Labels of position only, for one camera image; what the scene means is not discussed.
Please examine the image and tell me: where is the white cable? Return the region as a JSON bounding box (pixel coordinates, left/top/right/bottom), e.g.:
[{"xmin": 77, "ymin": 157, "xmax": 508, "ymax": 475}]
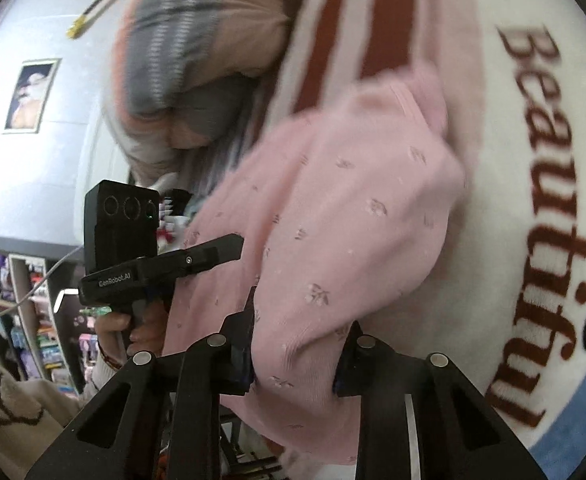
[{"xmin": 0, "ymin": 245, "xmax": 84, "ymax": 332}]

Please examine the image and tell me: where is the person's left hand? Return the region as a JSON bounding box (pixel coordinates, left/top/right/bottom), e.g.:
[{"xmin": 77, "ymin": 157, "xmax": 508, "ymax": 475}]
[{"xmin": 94, "ymin": 302, "xmax": 170, "ymax": 362}]

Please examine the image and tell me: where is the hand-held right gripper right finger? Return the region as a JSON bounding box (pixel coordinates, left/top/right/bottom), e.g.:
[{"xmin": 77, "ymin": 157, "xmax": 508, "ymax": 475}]
[{"xmin": 332, "ymin": 320, "xmax": 548, "ymax": 480}]

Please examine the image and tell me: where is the white bed headboard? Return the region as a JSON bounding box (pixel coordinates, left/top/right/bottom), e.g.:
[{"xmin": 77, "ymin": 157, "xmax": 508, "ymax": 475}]
[{"xmin": 75, "ymin": 95, "xmax": 141, "ymax": 188}]

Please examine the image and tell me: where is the striped dotted printed blanket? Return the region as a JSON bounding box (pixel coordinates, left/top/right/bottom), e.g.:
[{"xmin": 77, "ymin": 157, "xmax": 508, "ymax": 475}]
[{"xmin": 253, "ymin": 0, "xmax": 586, "ymax": 467}]

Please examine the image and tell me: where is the framed wall photo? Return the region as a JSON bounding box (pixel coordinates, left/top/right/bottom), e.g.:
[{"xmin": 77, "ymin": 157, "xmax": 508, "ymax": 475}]
[{"xmin": 2, "ymin": 58, "xmax": 62, "ymax": 135}]

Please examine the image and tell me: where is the pink dotted shirt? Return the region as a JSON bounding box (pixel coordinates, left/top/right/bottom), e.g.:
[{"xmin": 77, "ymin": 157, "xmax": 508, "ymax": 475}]
[{"xmin": 162, "ymin": 62, "xmax": 468, "ymax": 468}]

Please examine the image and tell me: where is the folded striped quilt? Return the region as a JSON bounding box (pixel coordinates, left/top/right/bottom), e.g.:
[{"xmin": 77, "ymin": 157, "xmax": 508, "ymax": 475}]
[{"xmin": 100, "ymin": 0, "xmax": 318, "ymax": 187}]

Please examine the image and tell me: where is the person's left forearm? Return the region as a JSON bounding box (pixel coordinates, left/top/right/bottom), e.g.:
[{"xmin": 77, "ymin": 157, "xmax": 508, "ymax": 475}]
[{"xmin": 80, "ymin": 345, "xmax": 130, "ymax": 407}]

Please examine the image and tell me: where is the black shelf unit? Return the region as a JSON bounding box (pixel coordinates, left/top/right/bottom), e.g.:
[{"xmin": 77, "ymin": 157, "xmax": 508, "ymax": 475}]
[{"xmin": 0, "ymin": 234, "xmax": 98, "ymax": 397}]

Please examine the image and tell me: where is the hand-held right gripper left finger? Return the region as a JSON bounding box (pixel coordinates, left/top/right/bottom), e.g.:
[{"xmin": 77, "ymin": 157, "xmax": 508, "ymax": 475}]
[{"xmin": 25, "ymin": 285, "xmax": 260, "ymax": 480}]

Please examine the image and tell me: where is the cream knit sweater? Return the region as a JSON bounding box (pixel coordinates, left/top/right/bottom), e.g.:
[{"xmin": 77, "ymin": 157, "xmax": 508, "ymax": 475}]
[{"xmin": 0, "ymin": 347, "xmax": 82, "ymax": 480}]

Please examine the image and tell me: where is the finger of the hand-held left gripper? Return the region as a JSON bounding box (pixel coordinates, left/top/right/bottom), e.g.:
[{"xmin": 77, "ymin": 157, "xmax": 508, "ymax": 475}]
[{"xmin": 179, "ymin": 233, "xmax": 246, "ymax": 276}]

